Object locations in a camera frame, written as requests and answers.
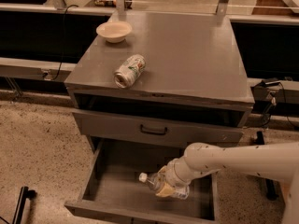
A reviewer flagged cream ceramic bowl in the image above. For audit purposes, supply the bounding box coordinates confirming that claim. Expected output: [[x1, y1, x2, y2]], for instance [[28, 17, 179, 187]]
[[96, 21, 133, 43]]

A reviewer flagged black hanging cable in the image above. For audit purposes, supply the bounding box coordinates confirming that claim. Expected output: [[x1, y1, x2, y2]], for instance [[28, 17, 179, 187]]
[[50, 4, 80, 82]]

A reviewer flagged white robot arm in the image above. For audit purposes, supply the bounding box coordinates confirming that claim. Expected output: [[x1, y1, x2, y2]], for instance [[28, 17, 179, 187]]
[[156, 142, 299, 224]]

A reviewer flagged open grey lower drawer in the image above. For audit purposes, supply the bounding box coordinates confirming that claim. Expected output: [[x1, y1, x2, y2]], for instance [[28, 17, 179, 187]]
[[65, 140, 219, 224]]

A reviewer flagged grey drawer cabinet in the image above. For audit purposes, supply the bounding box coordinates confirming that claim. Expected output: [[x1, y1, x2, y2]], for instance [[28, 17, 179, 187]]
[[65, 10, 254, 149]]

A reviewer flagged clear plastic water bottle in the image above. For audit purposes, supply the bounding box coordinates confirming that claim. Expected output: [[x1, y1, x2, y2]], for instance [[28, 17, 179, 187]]
[[138, 173, 190, 200]]

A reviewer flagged grey upper drawer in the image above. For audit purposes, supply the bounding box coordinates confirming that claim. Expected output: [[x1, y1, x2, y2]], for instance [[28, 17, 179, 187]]
[[73, 109, 243, 147]]

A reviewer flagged black metal stand leg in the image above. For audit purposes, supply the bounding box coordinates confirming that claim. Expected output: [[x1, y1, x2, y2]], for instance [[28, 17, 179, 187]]
[[256, 131, 278, 201]]

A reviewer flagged black handle bottom left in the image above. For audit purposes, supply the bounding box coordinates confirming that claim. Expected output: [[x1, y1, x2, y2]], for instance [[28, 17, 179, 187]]
[[12, 186, 36, 224]]

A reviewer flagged black drawer handle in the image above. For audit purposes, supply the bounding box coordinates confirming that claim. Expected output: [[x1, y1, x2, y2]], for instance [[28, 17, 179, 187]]
[[139, 124, 168, 136]]

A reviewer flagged green white soda can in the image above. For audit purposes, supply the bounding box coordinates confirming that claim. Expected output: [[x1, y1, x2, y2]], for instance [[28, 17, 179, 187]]
[[114, 54, 146, 89]]

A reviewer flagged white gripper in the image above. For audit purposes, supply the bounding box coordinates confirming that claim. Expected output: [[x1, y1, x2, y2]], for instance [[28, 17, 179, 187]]
[[155, 158, 192, 198]]

